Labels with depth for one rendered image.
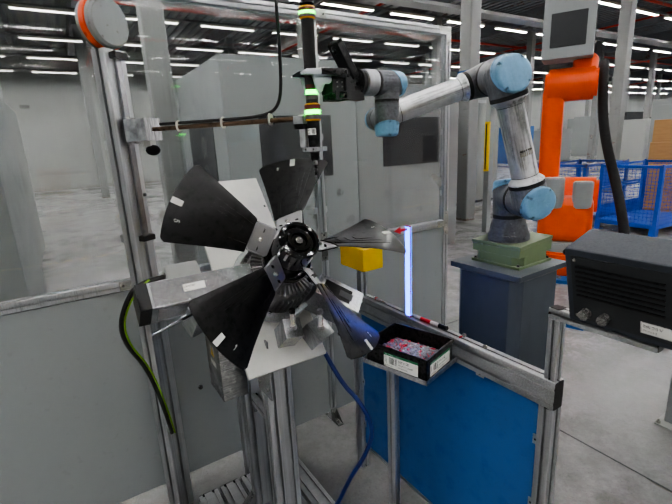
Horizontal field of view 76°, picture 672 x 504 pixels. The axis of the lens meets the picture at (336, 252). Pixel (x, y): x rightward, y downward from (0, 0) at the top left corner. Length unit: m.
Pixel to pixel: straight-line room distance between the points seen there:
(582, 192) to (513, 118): 3.38
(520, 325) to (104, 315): 1.55
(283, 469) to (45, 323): 0.99
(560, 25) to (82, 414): 4.76
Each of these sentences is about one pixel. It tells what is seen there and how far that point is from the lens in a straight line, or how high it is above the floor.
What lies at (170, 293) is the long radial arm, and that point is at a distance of 1.22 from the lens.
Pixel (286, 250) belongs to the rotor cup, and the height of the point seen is 1.20.
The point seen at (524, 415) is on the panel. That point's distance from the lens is 1.38.
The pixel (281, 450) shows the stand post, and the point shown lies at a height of 0.48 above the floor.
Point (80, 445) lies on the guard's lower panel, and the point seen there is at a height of 0.38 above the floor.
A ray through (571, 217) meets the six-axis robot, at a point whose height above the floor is 0.64.
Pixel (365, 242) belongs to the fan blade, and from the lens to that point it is 1.30.
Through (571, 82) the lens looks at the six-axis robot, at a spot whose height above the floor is 1.93.
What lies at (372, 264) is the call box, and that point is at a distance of 1.68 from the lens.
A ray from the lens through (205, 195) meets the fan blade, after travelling 1.22.
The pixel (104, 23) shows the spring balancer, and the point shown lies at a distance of 1.68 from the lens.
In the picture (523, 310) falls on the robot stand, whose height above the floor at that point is 0.86.
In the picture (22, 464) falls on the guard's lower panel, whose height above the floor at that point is 0.38.
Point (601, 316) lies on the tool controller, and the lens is 1.09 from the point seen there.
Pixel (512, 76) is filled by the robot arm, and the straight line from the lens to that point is 1.48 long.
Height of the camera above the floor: 1.48
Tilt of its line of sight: 14 degrees down
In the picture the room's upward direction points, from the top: 3 degrees counter-clockwise
